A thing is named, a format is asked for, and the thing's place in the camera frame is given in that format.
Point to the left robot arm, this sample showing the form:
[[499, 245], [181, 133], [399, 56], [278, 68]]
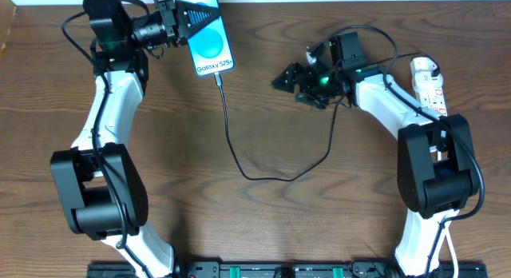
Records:
[[101, 192]]

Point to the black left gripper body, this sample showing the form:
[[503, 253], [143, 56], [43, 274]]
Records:
[[176, 22]]

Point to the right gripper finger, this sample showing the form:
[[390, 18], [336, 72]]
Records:
[[286, 81], [312, 100]]

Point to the blue-screen Galaxy smartphone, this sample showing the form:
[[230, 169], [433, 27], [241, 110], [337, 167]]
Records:
[[209, 47]]

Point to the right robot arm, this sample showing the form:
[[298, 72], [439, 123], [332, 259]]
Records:
[[436, 169]]

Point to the white USB wall charger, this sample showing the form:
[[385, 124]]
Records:
[[425, 74]]

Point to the black mounting rail base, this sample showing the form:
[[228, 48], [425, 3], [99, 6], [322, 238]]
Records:
[[358, 268]]

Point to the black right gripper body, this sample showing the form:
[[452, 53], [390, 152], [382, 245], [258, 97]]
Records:
[[308, 85]]

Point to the white power strip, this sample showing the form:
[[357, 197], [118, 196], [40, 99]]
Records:
[[433, 99]]

